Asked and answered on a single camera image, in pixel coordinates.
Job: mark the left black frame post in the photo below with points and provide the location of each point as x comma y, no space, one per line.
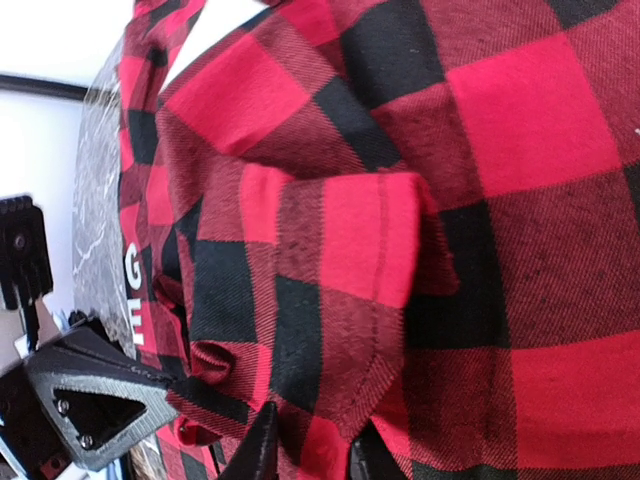
41,87

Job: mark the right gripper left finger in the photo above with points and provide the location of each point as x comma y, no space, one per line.
256,458

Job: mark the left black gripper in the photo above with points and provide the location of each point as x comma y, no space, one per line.
100,402

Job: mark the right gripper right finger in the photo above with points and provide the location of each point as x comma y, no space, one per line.
370,459

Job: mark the red black plaid shirt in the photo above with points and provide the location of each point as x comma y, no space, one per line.
421,216

